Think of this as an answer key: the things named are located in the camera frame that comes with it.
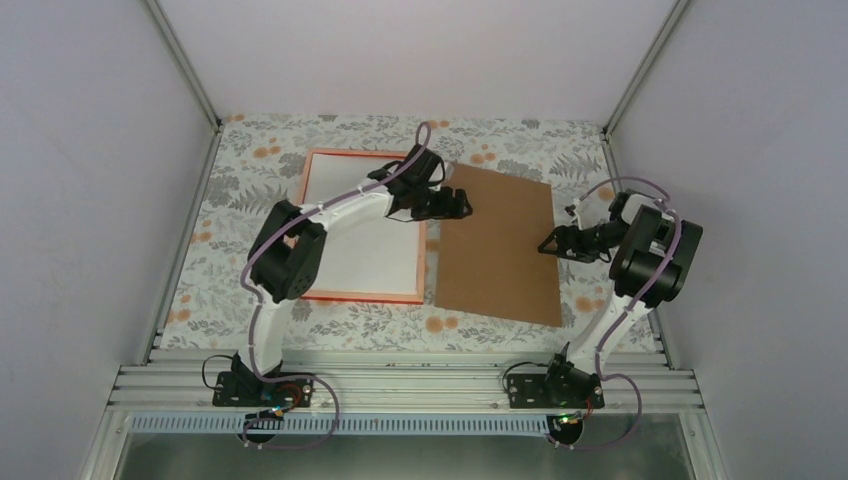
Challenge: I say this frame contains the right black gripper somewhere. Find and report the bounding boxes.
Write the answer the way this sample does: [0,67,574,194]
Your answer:
[536,222,625,268]

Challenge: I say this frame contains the brown backing board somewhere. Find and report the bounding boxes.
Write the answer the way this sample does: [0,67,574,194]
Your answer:
[434,165,563,328]

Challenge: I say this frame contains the landscape photo print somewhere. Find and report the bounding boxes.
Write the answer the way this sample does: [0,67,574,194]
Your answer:
[294,153,423,295]

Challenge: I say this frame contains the red picture frame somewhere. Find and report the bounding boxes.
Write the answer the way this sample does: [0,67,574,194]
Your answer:
[286,146,429,306]

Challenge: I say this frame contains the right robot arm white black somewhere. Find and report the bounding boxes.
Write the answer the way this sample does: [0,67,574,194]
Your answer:
[538,190,704,407]

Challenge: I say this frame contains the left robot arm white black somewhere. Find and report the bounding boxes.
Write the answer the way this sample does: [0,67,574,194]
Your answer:
[230,144,473,405]

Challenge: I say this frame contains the floral patterned table cloth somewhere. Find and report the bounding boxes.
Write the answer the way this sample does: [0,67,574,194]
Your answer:
[161,114,614,352]

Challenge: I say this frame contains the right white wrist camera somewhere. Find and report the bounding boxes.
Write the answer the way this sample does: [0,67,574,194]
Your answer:
[564,197,583,222]

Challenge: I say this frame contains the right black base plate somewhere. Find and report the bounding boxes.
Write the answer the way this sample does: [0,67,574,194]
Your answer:
[506,371,605,409]

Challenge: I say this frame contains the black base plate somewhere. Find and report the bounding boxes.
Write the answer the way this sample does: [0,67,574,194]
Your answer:
[506,371,605,409]
[212,372,314,409]

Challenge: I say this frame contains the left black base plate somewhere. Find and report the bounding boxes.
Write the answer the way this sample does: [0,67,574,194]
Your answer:
[212,372,314,409]

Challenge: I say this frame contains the aluminium rail base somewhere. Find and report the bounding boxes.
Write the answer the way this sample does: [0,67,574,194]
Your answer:
[107,349,704,414]

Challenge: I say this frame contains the grey slotted cable duct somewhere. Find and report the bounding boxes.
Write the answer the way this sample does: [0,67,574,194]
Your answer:
[127,412,549,437]

